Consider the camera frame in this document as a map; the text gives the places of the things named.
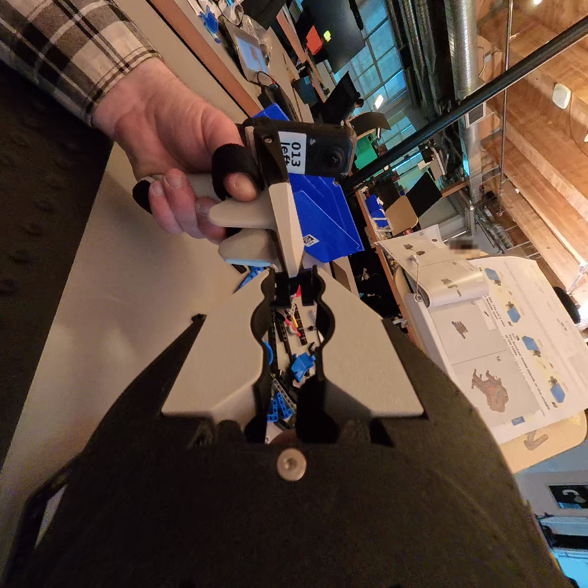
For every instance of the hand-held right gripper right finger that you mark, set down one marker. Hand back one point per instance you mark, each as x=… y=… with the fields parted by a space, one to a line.
x=367 y=367

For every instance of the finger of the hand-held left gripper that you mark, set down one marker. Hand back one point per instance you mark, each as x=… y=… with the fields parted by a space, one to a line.
x=287 y=229

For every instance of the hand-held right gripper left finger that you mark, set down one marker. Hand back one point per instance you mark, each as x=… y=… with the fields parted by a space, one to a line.
x=216 y=367

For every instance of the black connector assembly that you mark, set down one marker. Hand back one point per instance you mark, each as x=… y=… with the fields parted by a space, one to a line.
x=282 y=289

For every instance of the building instruction booklet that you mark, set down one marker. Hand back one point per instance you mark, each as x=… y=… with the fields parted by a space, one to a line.
x=482 y=335

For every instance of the grey desk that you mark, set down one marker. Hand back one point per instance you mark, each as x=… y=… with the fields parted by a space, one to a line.
x=115 y=298

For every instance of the printed task sheet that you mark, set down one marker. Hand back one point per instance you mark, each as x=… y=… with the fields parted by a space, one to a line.
x=551 y=321

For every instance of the person's left hand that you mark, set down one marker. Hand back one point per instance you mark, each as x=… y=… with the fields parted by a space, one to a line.
x=160 y=128

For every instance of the blue bin with square tag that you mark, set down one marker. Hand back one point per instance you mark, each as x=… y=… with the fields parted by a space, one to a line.
x=326 y=216

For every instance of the green screen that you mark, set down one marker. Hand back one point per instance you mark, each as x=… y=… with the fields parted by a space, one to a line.
x=366 y=151

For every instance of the blue wheel rim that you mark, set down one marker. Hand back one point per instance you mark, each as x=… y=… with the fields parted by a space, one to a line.
x=268 y=353

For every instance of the blue curved panel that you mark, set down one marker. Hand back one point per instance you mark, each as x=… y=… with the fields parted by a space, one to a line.
x=250 y=278

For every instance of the blue folded panel piece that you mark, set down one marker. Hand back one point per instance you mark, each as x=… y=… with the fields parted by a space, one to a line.
x=301 y=365

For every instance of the long black beam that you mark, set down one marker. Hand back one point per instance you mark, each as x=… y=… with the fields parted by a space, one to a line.
x=274 y=335

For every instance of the long grey beam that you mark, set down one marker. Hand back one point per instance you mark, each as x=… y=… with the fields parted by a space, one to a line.
x=285 y=388

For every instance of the blue L-shaped beam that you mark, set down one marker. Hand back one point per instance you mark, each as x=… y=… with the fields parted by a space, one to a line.
x=278 y=409

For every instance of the small blue background bin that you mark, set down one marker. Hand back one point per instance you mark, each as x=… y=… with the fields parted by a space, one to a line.
x=376 y=211

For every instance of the thin black beam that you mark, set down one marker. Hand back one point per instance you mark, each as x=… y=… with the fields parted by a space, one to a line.
x=301 y=326

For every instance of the red axle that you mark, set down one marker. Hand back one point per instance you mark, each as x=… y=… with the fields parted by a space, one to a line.
x=291 y=327

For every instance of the orange chair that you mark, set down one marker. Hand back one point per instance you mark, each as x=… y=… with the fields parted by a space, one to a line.
x=314 y=40

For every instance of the small grey tablet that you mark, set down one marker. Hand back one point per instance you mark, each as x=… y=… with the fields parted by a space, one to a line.
x=250 y=55

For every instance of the black monitor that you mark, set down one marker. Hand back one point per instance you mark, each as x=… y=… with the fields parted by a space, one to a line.
x=335 y=32

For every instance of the black floor pole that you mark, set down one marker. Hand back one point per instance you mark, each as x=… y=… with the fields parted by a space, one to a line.
x=482 y=96

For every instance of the round ceiling lamp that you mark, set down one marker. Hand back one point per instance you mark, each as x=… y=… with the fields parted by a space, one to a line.
x=561 y=96

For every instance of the silver air duct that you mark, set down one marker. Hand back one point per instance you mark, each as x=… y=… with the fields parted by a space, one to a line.
x=461 y=55

